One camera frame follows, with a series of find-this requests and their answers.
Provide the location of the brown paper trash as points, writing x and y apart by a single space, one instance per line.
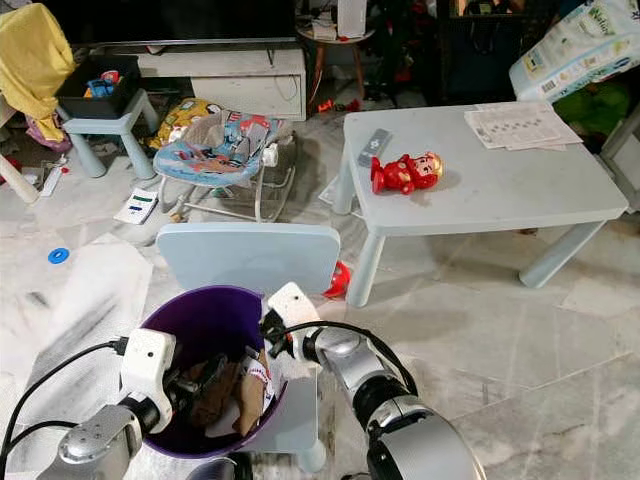
255 395

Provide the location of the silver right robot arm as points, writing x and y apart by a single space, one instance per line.
410 430

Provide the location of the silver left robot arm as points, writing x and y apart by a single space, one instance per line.
100 445

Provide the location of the purple rubbish bin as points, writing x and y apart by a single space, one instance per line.
205 315

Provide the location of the pale blue chair holding bin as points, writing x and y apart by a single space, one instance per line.
245 255

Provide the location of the red ball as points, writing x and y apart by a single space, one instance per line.
339 280

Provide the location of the white flat device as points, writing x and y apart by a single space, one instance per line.
136 206

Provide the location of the blue floor disc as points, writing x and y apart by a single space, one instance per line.
58 256

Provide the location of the colourful baby bouncer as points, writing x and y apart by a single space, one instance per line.
220 150

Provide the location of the red toy figure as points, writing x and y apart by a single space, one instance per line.
405 175

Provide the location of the grey remote control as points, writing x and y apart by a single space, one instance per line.
374 147

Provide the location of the small white bottle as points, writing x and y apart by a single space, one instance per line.
53 178

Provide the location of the white tv cabinet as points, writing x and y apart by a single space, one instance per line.
250 90

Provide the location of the beige wooden chair leg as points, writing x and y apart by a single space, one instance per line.
20 180

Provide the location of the pale blue stool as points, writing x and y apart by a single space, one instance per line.
98 128

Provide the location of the small pale blue table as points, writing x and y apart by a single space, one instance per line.
500 190

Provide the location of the black storage basket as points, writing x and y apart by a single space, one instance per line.
82 102

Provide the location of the round wooden stool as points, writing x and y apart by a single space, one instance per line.
332 38

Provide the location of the printed paper sheet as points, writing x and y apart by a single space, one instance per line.
522 125

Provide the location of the white container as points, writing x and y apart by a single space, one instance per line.
352 18

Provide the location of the black television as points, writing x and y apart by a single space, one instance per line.
170 18

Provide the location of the yellow cloth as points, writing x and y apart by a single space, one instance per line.
35 60

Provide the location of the white diaper pack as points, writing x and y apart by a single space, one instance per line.
575 50

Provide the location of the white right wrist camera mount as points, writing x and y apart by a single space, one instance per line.
292 303

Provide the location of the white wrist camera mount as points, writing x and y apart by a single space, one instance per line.
147 365
292 303

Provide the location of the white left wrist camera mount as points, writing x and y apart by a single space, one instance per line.
147 365

